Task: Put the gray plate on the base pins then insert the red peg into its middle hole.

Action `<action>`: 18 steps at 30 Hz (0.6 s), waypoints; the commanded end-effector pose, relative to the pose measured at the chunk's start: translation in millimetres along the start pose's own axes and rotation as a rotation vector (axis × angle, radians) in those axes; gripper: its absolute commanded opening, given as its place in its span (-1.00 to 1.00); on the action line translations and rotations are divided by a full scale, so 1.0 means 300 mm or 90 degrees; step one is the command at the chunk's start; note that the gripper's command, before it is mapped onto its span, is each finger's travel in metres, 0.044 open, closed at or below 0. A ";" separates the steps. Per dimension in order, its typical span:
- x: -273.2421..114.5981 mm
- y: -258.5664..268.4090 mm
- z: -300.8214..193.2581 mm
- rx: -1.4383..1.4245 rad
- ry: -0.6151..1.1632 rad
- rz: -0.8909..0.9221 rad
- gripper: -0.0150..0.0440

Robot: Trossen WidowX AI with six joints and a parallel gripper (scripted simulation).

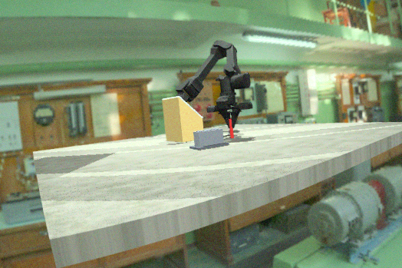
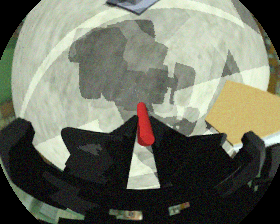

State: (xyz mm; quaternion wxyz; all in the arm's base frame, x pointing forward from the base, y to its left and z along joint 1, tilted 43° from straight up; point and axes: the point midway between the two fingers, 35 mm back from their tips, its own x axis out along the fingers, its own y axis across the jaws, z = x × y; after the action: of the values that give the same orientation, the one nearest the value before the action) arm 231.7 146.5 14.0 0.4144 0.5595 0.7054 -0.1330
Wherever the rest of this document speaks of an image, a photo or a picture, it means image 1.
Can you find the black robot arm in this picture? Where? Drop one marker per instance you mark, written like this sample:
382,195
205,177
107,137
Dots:
234,79

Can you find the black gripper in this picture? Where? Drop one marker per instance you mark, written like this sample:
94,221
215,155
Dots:
236,109

